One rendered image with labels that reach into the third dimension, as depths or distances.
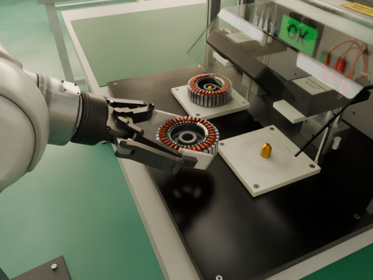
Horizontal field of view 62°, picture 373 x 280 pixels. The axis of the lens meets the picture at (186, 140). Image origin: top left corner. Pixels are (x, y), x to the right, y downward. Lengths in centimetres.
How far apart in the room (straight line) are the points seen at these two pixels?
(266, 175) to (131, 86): 46
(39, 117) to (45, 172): 161
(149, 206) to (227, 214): 14
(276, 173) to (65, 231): 113
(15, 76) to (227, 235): 39
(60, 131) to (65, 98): 4
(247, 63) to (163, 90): 54
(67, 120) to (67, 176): 136
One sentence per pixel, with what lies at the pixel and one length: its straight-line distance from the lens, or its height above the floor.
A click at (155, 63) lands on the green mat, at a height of 75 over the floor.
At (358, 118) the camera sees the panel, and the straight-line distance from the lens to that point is 79.
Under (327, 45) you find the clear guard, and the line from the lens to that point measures 37.
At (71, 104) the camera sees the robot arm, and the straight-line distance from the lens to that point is 42.
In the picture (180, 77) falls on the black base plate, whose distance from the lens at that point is 91.
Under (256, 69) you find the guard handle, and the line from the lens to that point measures 31.
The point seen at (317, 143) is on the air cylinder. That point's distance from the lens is 70.
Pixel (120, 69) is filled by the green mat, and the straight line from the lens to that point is 102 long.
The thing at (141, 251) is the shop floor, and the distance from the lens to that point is 141.
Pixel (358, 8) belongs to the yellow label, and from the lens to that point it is 52.
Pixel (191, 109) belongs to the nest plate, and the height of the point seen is 78.
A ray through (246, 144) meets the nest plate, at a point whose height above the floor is 78.
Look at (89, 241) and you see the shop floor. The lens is 148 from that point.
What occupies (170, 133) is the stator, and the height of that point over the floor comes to 85.
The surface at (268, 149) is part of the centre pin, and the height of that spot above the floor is 80.
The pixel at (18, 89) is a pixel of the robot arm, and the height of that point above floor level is 110.
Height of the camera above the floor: 120
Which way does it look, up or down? 39 degrees down
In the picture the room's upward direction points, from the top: straight up
